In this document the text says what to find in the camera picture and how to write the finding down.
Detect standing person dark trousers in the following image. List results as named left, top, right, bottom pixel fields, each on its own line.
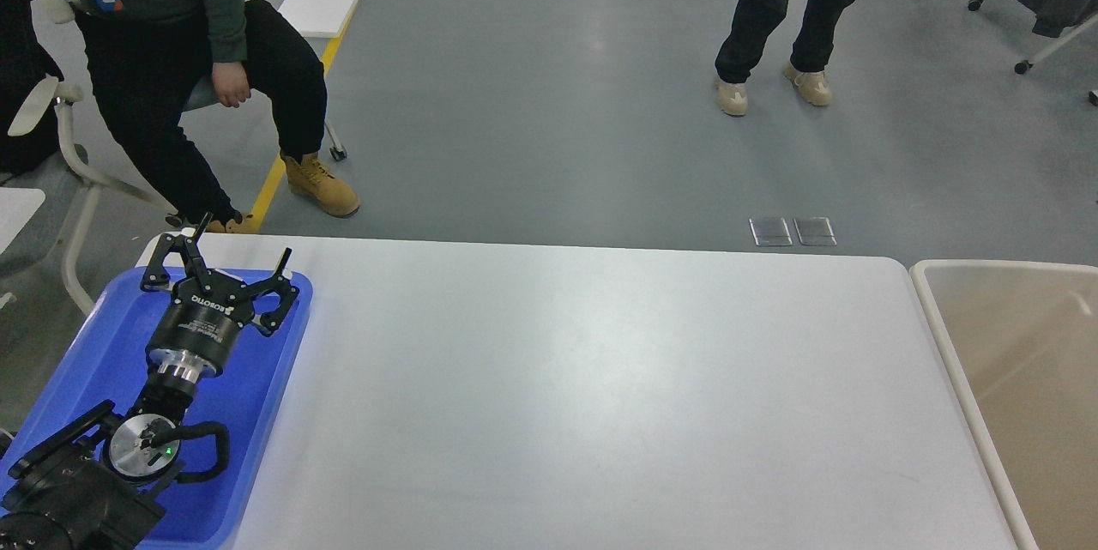
left=715, top=0, right=855, bottom=117

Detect grey office chair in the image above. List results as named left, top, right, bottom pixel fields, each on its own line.
left=7, top=0, right=347, bottom=316

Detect left metal floor plate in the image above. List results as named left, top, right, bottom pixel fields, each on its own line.
left=749, top=217, right=793, bottom=246

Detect beige plastic bin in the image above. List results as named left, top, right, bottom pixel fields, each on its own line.
left=910, top=260, right=1097, bottom=549

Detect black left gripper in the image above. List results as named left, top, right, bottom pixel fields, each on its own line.
left=138, top=215, right=300, bottom=378

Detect blue plastic tray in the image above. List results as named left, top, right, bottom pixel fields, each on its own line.
left=0, top=267, right=313, bottom=550

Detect white foam board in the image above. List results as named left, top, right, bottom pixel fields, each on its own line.
left=278, top=0, right=359, bottom=40

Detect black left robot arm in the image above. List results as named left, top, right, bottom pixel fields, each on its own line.
left=3, top=229, right=312, bottom=549

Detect seated person green sweater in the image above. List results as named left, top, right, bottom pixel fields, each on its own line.
left=75, top=0, right=361, bottom=233

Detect metal floor plate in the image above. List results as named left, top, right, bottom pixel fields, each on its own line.
left=749, top=217, right=793, bottom=246
left=793, top=216, right=838, bottom=246

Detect white side table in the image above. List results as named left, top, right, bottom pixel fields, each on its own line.
left=0, top=187, right=45, bottom=252

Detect right metal floor plate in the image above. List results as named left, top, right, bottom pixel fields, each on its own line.
left=793, top=216, right=838, bottom=246

